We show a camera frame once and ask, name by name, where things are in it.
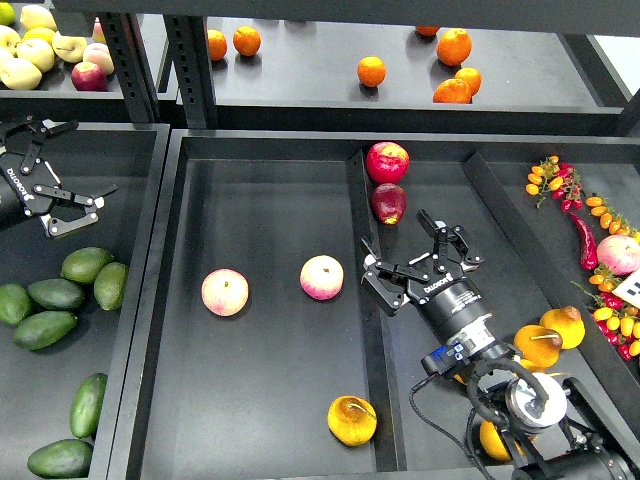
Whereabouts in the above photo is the yellow pear bottom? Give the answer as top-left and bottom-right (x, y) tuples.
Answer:
(479, 420), (512, 463)

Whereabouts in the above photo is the red chili pepper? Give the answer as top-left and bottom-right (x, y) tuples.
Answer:
(569, 212), (598, 271)

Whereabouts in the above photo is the orange on shelf left edge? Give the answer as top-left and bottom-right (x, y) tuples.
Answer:
(207, 29), (228, 62)

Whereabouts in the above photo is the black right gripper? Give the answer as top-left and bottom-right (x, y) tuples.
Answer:
(360, 209), (493, 343)

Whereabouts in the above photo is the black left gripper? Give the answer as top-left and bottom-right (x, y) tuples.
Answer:
(1, 118), (118, 238)

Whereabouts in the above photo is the pale yellow apple middle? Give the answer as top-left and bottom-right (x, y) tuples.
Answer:
(16, 38), (55, 73)

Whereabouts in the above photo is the pale pear on shelf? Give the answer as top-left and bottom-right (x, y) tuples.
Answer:
(19, 4), (57, 31)

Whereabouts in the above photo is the pink apple left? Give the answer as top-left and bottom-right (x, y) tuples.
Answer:
(201, 269), (249, 317)

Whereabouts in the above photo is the black shelf upright left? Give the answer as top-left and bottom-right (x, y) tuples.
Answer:
(97, 12), (160, 123)

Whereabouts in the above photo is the bright red apple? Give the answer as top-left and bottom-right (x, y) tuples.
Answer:
(365, 142), (410, 184)

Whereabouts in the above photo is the pink apple centre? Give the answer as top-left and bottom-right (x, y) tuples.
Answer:
(299, 255), (344, 301)

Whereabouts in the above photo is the green lime on shelf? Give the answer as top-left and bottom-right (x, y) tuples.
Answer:
(0, 2), (16, 26)

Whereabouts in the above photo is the yellow lemon on shelf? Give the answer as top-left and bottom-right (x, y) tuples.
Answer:
(22, 27), (55, 45)

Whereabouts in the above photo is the dark red apple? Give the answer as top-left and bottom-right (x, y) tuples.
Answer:
(370, 183), (407, 225)

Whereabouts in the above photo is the avocado right of pile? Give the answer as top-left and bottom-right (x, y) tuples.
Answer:
(93, 262), (128, 311)

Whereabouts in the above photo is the yellow pear with brown stem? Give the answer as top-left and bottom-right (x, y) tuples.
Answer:
(513, 324), (563, 368)

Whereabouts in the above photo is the orange on shelf front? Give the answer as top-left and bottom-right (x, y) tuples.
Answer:
(432, 78), (472, 104)

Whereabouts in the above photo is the black shelf upright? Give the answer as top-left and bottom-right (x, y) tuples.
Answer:
(163, 14), (218, 130)
(97, 12), (160, 123)

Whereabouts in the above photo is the black tray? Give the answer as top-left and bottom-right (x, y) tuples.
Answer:
(1, 123), (170, 479)
(105, 128), (640, 480)

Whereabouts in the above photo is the pale apple far left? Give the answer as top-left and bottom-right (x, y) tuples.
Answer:
(0, 25), (22, 55)

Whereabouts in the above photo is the pale yellow apple front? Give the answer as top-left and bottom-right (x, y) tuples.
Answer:
(1, 58), (42, 90)

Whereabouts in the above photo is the red apple on shelf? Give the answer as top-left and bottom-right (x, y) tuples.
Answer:
(71, 61), (108, 92)

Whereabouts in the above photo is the black middle tray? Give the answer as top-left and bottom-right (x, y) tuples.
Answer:
(105, 128), (640, 480)

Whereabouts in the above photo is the black shelf upright right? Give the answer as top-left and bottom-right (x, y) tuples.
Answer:
(163, 14), (218, 130)

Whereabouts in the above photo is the green avocado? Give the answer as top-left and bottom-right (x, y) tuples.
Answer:
(69, 373), (108, 439)

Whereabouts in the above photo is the peach on shelf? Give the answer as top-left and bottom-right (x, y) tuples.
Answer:
(83, 43), (115, 76)

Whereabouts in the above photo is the upper cherry tomato bunch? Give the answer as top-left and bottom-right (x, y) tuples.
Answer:
(525, 155), (583, 212)

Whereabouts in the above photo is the orange behind front orange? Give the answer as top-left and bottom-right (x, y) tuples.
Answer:
(455, 67), (482, 96)

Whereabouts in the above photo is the avocado far left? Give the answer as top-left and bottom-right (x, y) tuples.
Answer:
(0, 283), (34, 326)

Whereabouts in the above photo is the pink apple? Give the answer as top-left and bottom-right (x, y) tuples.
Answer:
(201, 269), (249, 317)
(299, 255), (344, 301)

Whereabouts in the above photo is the pale yellow apple with stem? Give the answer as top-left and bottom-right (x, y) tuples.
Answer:
(51, 32), (88, 64)

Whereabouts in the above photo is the orange on shelf centre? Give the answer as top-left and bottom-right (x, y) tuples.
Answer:
(357, 56), (387, 88)

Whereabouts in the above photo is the avocado centre of pile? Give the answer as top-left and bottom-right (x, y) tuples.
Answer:
(27, 278), (85, 311)

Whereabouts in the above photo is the black left tray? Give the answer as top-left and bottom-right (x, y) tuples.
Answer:
(1, 123), (170, 479)

